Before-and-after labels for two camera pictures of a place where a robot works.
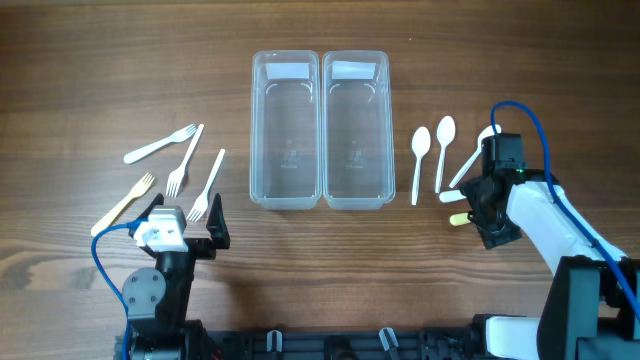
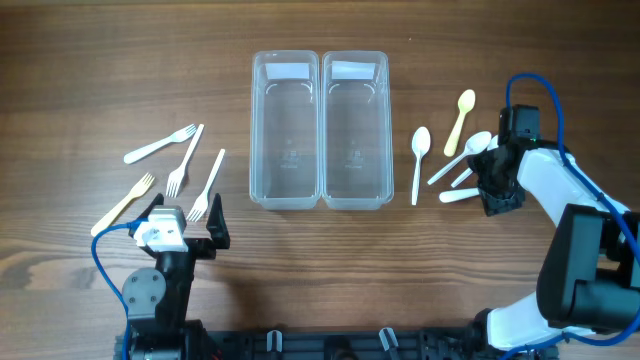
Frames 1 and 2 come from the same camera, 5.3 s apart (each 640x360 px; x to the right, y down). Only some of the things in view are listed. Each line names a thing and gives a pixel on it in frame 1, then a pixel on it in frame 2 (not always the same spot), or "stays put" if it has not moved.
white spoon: x=420 y=142 stays put
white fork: x=203 y=199 stays put
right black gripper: x=493 y=234 → x=494 y=203
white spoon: x=488 y=130 → x=494 y=144
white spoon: x=445 y=132 → x=475 y=143
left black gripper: x=205 y=246 stays put
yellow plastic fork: x=142 y=186 stays put
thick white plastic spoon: x=451 y=196 stays put
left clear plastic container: x=285 y=131 stays put
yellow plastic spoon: x=459 y=219 → x=466 y=103
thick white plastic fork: x=177 y=137 stays put
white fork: x=176 y=178 stays put
